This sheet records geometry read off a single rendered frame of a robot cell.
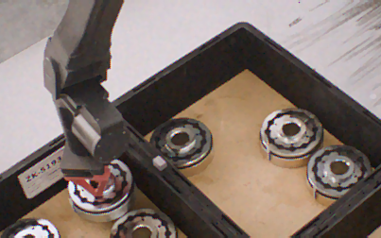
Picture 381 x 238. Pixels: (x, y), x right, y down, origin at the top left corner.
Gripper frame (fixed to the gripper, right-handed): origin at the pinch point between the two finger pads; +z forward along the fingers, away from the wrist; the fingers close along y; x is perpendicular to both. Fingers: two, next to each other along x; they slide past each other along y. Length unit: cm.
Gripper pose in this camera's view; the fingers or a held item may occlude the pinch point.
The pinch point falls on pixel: (99, 178)
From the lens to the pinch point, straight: 131.5
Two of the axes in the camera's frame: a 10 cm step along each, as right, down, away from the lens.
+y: 1.2, -7.6, 6.4
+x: -9.9, -0.2, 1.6
